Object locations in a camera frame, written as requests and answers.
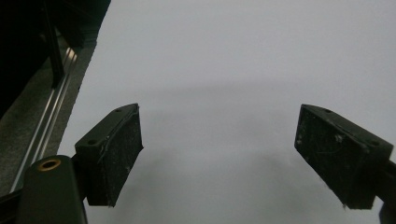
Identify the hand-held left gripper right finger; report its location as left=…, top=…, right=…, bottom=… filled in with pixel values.
left=293, top=104, right=396, bottom=211

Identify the metal floor rail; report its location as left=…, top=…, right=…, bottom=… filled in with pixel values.
left=9, top=47, right=78, bottom=194

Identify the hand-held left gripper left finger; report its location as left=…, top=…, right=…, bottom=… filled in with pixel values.
left=72, top=103, right=145, bottom=208

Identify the dark metal stand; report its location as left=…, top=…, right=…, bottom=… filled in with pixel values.
left=0, top=0, right=112, bottom=119

